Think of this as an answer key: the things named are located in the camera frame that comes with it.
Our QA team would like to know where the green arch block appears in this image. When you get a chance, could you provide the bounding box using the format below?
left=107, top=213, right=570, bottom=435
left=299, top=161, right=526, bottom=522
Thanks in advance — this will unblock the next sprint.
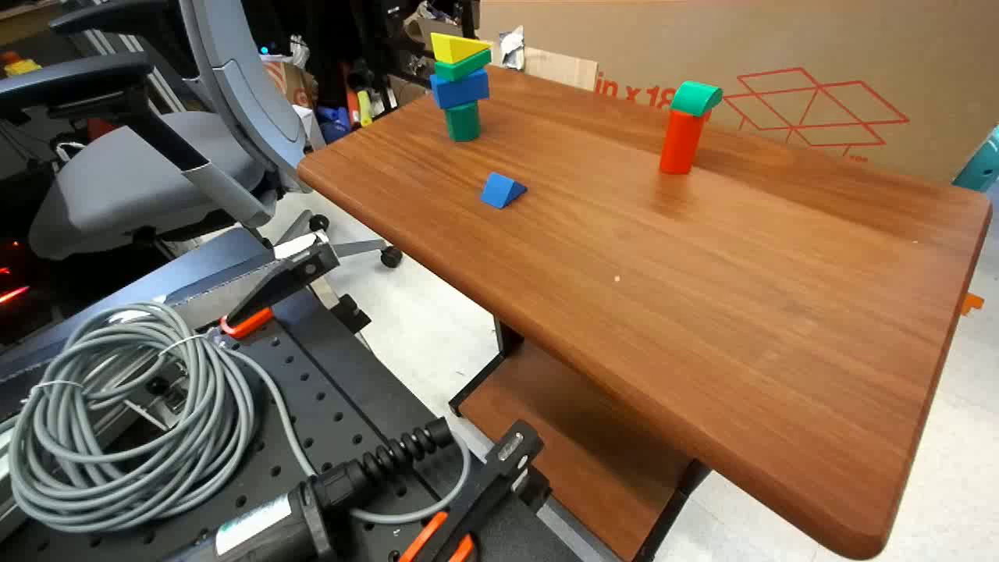
left=668, top=77, right=725, bottom=120

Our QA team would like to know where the blue wedge block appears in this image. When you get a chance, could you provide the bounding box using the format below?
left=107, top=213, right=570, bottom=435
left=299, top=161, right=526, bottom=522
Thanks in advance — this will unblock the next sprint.
left=479, top=168, right=531, bottom=213

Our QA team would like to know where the green cylinder block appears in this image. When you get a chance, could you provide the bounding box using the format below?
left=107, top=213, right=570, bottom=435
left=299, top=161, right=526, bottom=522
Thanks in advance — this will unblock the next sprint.
left=443, top=99, right=484, bottom=144

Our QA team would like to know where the blue rectangular block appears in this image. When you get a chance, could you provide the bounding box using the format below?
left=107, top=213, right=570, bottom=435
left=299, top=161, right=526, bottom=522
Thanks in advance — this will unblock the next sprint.
left=428, top=66, right=494, bottom=112

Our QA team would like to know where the flat green block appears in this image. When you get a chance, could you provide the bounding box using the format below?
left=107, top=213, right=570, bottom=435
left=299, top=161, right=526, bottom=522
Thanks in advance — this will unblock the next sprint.
left=432, top=48, right=494, bottom=88

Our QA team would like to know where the orange cylinder block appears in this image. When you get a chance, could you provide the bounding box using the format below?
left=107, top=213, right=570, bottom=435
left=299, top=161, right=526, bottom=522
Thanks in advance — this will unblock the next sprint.
left=655, top=107, right=713, bottom=179

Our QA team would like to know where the yellow wedge block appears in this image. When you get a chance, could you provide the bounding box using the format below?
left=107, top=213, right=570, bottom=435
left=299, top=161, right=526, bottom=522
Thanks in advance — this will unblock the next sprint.
left=428, top=31, right=494, bottom=73

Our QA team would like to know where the black clamp with orange trigger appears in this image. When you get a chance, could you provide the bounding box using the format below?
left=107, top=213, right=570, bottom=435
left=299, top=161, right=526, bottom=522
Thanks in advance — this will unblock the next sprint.
left=400, top=420, right=551, bottom=562
left=217, top=232, right=344, bottom=344

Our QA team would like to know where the black power plug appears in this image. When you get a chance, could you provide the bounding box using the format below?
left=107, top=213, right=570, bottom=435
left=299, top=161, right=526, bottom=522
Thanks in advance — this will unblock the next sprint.
left=294, top=415, right=461, bottom=560

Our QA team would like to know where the grey office chair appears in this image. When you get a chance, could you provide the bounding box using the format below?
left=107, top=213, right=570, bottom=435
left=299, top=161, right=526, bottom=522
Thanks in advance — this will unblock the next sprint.
left=0, top=0, right=407, bottom=273

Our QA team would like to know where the large cardboard box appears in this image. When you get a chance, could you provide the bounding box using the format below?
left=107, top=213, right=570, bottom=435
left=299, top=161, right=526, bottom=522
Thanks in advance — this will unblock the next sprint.
left=479, top=0, right=999, bottom=188

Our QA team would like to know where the teal plastic object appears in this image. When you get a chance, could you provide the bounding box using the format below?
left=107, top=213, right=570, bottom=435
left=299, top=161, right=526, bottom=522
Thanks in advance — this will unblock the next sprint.
left=954, top=123, right=999, bottom=198

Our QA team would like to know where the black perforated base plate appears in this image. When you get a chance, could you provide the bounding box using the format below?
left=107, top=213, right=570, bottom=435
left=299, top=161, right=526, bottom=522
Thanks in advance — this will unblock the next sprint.
left=0, top=290, right=587, bottom=562

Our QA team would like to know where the grey metal rail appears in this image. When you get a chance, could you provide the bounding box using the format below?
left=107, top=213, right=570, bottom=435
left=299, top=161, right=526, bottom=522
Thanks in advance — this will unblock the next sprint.
left=0, top=225, right=274, bottom=392

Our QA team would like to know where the coiled grey cable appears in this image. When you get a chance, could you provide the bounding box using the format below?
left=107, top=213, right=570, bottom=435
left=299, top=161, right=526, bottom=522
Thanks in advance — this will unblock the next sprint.
left=5, top=299, right=475, bottom=538

